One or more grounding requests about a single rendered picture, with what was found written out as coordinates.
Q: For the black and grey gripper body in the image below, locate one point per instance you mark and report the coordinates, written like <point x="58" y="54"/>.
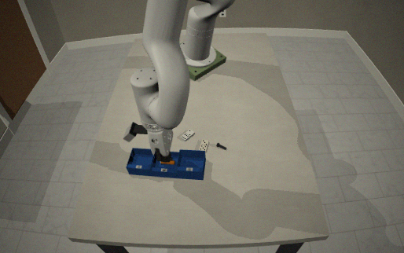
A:
<point x="160" y="139"/>

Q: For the blue bin rack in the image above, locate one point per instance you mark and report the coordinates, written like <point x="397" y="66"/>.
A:
<point x="190" y="164"/>

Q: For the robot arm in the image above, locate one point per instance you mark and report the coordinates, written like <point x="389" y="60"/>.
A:
<point x="162" y="104"/>

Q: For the white domino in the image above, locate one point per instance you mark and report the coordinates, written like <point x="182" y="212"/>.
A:
<point x="187" y="135"/>
<point x="204" y="145"/>

